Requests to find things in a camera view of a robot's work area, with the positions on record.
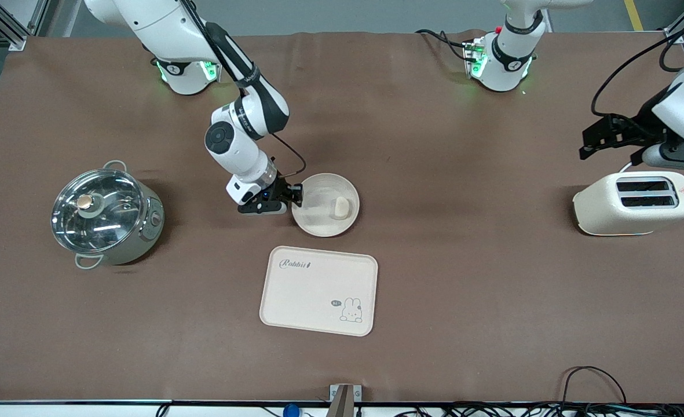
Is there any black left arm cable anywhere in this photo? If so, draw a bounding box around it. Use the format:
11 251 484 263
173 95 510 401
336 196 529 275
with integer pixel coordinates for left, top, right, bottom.
590 16 684 117

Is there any black left base cable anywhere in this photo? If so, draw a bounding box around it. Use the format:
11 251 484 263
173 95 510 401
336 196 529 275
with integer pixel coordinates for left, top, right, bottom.
415 28 471 62

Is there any glass pot lid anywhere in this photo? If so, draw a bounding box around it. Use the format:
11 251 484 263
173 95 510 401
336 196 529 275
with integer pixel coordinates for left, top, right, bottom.
50 169 146 253

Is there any grey electric cooking pot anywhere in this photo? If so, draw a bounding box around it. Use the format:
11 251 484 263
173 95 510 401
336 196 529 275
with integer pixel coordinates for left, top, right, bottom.
52 160 165 270

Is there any brown table cover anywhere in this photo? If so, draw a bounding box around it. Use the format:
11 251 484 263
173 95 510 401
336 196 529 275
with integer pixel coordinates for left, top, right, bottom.
0 29 684 404

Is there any beige rabbit print tray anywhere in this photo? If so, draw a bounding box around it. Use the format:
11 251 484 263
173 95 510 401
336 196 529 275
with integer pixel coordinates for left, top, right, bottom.
259 246 379 338

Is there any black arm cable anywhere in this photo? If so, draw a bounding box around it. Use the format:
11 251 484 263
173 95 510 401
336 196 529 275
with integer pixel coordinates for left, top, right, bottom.
177 0 307 178
590 16 684 117

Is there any white two-slot toaster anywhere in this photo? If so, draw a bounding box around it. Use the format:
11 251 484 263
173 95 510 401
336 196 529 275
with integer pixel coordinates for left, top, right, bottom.
572 170 684 237

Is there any black looped cable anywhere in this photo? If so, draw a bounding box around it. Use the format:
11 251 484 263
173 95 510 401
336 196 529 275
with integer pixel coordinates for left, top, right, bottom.
561 365 628 406

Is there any round beige plate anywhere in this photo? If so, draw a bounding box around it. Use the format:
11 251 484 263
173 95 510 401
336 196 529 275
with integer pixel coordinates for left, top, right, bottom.
291 173 361 238

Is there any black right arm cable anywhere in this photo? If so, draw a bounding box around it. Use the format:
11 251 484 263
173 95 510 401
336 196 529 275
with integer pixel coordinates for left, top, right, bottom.
177 0 307 178

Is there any black cable bundle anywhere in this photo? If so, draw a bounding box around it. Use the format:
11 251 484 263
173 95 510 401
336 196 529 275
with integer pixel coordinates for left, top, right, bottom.
398 402 684 417

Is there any grey metal camera bracket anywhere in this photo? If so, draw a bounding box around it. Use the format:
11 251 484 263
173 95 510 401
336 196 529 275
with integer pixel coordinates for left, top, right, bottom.
329 383 362 417

